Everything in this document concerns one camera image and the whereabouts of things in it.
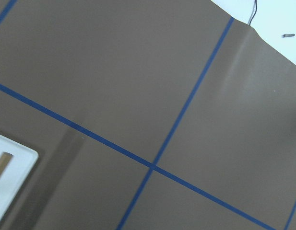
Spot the wooden rack bar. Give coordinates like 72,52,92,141
0,152,13,177

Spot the brown paper table cover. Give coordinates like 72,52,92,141
0,0,296,230

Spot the white rack base tray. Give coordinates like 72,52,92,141
0,134,39,221

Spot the thin black cable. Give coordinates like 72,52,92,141
248,0,258,25

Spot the silver bolt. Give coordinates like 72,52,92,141
282,34,295,38

